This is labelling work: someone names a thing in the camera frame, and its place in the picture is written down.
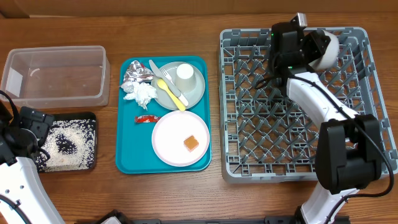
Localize grey bowl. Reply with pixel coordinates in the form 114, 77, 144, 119
309, 30, 339, 70

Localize white rice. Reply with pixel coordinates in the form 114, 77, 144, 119
37, 118, 96, 171

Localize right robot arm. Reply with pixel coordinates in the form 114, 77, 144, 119
268, 19, 394, 223

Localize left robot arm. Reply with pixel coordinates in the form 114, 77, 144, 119
1, 91, 64, 223

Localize black waste tray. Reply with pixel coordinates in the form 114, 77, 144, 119
34, 111, 98, 173

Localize grey dishwasher rack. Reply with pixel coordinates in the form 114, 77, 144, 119
219, 27, 397, 184

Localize clear plastic bin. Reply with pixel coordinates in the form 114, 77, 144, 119
1, 45, 111, 109

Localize grey round plate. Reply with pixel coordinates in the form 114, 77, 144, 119
151, 62, 206, 111

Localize white paper cup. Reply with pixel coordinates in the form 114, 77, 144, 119
175, 63, 197, 93

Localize red candy wrapper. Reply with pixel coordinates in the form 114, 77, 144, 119
134, 115, 161, 124

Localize crumpled aluminium foil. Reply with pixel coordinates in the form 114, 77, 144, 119
123, 60, 155, 83

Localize crumpled white tissue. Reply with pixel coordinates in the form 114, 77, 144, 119
121, 81, 157, 110

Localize white plastic fork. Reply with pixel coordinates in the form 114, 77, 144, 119
161, 69, 173, 83

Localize white plastic knife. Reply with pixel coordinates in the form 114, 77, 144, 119
149, 60, 188, 106

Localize yellow plastic spoon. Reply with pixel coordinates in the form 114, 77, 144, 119
156, 79, 186, 111

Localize orange food cube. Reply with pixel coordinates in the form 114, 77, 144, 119
183, 135, 199, 152

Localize white round plate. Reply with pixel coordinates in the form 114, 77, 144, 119
151, 111, 210, 167

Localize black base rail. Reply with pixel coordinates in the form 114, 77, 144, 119
93, 208, 352, 224

